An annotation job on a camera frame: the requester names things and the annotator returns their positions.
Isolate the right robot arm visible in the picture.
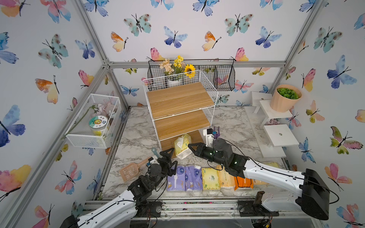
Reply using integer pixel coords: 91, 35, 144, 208
188, 139, 330, 220

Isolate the bright orange tissue pack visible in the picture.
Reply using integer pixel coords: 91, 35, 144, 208
234, 177, 254, 191

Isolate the pink plastic scoop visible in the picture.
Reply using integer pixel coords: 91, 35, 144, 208
119, 157, 151, 182

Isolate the yellow-green tissue pack top shelf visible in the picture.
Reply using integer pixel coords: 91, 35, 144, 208
262, 161, 281, 168

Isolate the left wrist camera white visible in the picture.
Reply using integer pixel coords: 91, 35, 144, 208
146, 157, 159, 172

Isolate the yellow tissue pack bottom shelf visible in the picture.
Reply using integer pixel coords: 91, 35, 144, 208
174, 134, 192, 160

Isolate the orange-yellow tissue pack top shelf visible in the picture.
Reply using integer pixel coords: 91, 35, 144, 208
252, 179, 268, 186

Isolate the pale orange tissue pack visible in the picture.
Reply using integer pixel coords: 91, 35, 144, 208
217, 166, 235, 188

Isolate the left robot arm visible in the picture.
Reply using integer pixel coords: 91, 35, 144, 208
61, 148, 178, 228

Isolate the white stepped stand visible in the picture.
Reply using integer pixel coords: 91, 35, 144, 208
244, 92, 299, 158

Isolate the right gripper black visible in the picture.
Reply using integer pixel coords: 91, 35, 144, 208
187, 142, 227, 169

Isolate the purple tissue pack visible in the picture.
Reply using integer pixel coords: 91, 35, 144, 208
185, 165, 203, 191
167, 166, 185, 192

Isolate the white wire wall basket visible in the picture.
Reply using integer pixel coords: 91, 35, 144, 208
65, 94, 121, 149

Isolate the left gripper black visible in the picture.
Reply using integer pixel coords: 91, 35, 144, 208
150, 149, 177, 191

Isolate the round green-lidded jar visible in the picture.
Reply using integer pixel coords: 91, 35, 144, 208
88, 116, 110, 136

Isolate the white wire three-tier shelf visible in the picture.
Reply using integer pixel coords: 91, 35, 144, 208
142, 70, 219, 150

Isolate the teal small brush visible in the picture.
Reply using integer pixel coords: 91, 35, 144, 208
151, 147, 159, 158

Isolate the green-white tissue pack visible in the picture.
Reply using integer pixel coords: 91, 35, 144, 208
202, 168, 221, 191

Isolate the artificial flower bouquet in pot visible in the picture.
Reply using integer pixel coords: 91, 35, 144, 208
159, 56, 196, 88

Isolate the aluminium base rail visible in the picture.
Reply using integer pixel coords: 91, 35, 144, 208
76, 196, 320, 228

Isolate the black wire wall basket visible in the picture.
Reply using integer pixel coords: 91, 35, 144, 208
146, 59, 236, 91

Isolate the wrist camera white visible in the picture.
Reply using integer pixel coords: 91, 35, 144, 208
203, 128, 215, 147
146, 157, 159, 172

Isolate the artificial pink rose stem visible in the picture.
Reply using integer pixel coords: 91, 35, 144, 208
62, 103, 118, 140

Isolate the pink pot with green plant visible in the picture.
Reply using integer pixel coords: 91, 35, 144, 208
270, 85, 302, 113

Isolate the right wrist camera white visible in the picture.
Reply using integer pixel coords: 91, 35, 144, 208
203, 128, 215, 147

